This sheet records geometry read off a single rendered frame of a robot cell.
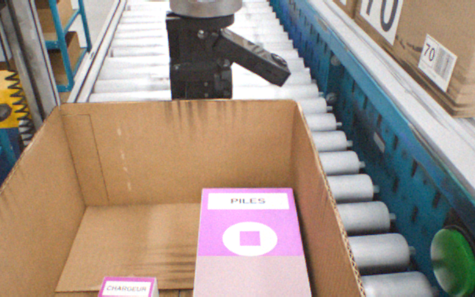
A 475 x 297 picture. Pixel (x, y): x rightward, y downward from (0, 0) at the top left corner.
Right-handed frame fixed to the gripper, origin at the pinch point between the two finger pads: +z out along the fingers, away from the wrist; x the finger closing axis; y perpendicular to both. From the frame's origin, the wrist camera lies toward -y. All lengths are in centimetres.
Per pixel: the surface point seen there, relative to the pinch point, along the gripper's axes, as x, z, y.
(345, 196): 6.1, 6.7, -17.8
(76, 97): -29.8, 6.2, 29.3
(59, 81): -125, 46, 65
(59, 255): 17.9, 2.4, 20.9
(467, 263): 28.1, -3.3, -21.6
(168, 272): 20.0, 4.2, 8.3
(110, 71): -40.7, 5.6, 23.6
